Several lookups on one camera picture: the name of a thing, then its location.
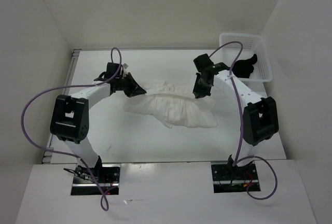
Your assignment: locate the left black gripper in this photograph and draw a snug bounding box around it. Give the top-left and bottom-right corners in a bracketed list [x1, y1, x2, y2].
[115, 72, 146, 97]

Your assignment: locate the white skirt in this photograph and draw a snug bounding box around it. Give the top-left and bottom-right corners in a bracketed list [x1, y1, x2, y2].
[123, 80, 218, 128]

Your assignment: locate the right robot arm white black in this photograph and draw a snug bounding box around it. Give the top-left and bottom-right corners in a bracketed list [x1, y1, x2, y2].
[193, 63, 279, 179]

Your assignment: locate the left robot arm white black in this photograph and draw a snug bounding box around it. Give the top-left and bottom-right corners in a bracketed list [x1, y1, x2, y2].
[50, 72, 146, 183]

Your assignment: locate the black skirt in basket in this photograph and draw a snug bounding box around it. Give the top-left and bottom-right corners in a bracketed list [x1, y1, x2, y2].
[232, 54, 258, 79]

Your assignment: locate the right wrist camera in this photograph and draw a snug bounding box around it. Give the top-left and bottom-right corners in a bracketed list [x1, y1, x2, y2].
[193, 53, 214, 73]

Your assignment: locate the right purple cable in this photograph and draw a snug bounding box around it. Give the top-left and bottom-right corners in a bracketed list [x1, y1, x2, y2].
[207, 41, 279, 201]

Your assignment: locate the purple cable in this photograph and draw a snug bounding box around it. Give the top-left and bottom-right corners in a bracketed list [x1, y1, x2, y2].
[20, 47, 125, 212]
[207, 41, 279, 201]

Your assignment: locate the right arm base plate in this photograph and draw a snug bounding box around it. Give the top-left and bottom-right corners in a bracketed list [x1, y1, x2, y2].
[211, 162, 261, 193]

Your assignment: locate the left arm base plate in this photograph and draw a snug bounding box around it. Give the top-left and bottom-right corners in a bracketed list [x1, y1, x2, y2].
[70, 163, 122, 196]

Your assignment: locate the aluminium table edge rail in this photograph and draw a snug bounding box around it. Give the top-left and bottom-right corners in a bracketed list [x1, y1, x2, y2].
[45, 49, 81, 158]

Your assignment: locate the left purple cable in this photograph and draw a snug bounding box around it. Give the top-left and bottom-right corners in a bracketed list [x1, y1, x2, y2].
[20, 47, 125, 212]

